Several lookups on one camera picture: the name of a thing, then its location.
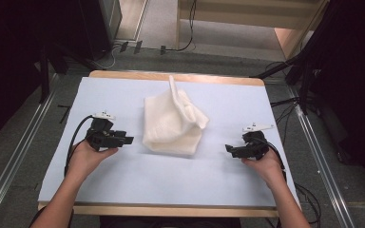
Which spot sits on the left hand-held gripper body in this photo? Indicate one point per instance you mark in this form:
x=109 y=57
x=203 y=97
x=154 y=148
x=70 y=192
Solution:
x=103 y=139

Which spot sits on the person's right hand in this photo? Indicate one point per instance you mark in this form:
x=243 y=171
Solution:
x=269 y=167

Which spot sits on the light blue mat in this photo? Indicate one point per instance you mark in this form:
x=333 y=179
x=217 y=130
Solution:
x=158 y=180

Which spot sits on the black cabinet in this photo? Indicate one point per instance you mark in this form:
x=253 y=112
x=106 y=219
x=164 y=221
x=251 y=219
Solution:
x=98 y=25

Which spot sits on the metal floor rail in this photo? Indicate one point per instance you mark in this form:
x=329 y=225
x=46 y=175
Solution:
x=320 y=158
x=15 y=148

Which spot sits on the wooden table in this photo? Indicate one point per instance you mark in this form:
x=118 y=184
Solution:
x=177 y=211

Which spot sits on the black metal stand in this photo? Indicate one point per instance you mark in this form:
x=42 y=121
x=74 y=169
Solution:
x=303 y=91

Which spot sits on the dark curtain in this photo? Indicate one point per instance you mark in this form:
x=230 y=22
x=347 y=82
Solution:
x=9 y=63
x=358 y=79

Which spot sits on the person's left hand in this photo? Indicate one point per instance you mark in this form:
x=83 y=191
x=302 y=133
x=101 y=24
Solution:
x=84 y=158

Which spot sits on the light wooden furniture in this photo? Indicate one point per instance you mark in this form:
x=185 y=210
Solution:
x=240 y=12

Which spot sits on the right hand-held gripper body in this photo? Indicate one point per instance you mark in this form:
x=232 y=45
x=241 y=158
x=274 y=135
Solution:
x=256 y=145

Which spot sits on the white mesh laundry bag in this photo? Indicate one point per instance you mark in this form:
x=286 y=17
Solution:
x=168 y=126

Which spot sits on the person's dark clothing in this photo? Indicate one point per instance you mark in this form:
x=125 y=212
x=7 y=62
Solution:
x=171 y=222

